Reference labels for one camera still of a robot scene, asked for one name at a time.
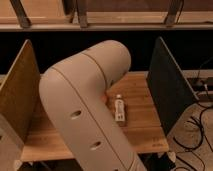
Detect left wooden side panel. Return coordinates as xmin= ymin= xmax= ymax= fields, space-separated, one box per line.
xmin=0 ymin=39 xmax=44 ymax=171

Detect wooden shelf rail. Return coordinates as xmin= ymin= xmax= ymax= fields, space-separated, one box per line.
xmin=0 ymin=0 xmax=213 ymax=31

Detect right dark side panel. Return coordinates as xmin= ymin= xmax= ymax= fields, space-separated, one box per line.
xmin=147 ymin=37 xmax=198 ymax=135

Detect white bottle on block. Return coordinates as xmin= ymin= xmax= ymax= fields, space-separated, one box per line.
xmin=114 ymin=94 xmax=126 ymax=126

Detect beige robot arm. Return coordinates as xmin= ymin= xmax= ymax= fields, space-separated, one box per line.
xmin=39 ymin=40 xmax=147 ymax=171

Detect black cables on floor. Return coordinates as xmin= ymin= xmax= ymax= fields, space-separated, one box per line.
xmin=172 ymin=56 xmax=213 ymax=171

